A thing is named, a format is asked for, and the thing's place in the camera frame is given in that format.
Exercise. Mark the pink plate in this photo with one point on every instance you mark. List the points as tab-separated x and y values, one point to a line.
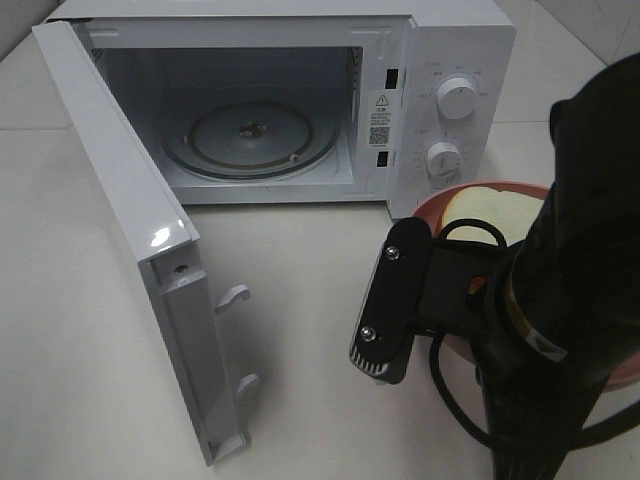
436	212

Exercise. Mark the white microwave door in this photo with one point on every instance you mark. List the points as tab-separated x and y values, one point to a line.
161	238

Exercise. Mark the sandwich with white bread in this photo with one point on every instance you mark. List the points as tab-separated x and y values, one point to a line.
510	213

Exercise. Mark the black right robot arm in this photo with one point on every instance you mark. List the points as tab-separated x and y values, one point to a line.
566	310

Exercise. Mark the glass turntable tray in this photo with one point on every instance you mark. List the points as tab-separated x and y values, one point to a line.
251	139

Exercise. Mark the white warning label sticker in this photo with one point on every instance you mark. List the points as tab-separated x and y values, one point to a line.
382	111

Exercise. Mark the white microwave oven body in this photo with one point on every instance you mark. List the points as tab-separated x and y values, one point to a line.
158	57

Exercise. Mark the lower white timer knob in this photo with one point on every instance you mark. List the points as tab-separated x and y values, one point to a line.
443	159

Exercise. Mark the upper white power knob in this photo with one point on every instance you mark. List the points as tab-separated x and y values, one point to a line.
456	97

